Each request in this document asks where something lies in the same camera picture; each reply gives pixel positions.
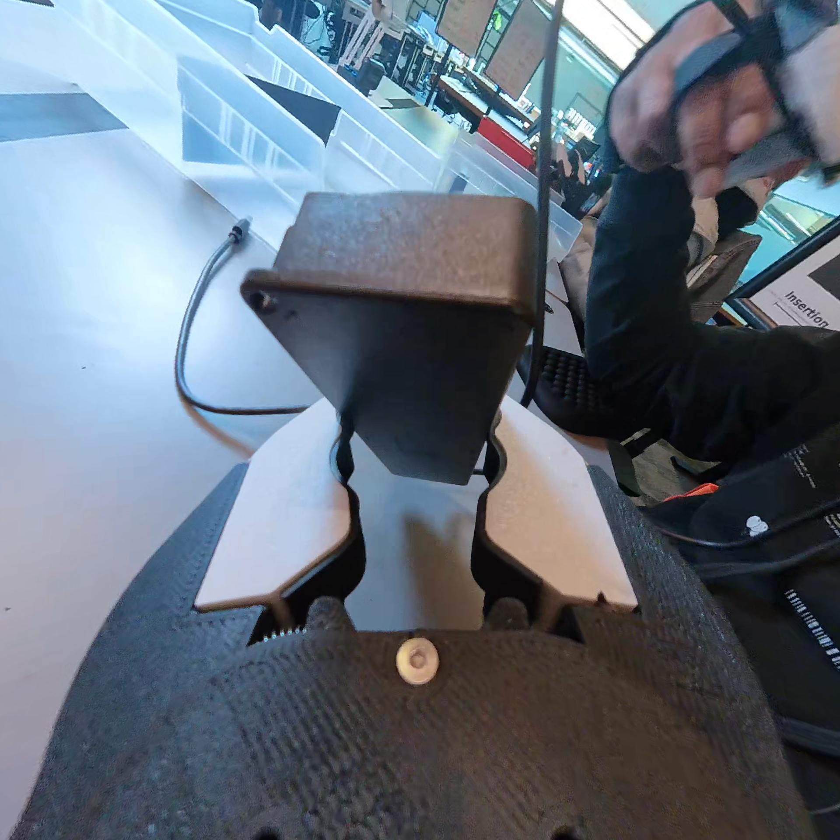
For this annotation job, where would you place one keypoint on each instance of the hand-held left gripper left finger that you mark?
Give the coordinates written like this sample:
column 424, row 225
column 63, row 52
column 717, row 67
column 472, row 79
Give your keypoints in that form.
column 282, row 525

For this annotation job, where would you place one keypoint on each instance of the person's black jacket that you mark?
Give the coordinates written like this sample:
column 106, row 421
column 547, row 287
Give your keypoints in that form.
column 754, row 380

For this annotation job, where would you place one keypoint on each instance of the black mesh pad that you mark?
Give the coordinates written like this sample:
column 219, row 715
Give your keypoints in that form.
column 571, row 387

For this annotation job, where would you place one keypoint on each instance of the red plastic bin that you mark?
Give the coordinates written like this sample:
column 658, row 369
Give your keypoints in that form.
column 505, row 141

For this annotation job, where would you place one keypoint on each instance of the printed display board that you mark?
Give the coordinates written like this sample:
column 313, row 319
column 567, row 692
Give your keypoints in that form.
column 466, row 26
column 518, row 49

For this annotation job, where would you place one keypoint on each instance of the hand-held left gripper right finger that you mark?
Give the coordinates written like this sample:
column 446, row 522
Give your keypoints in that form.
column 558, row 525

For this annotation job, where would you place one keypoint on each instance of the person's right hand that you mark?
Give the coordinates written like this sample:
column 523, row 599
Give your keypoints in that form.
column 656, row 98

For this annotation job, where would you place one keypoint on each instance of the black multi-port USB hub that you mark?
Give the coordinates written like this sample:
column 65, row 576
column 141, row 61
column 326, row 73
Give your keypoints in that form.
column 407, row 328

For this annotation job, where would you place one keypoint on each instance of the white printed sign board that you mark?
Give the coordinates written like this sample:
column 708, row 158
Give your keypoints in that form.
column 807, row 295

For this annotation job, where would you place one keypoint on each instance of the black bin divider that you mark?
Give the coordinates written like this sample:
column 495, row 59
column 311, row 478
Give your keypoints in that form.
column 295, row 111

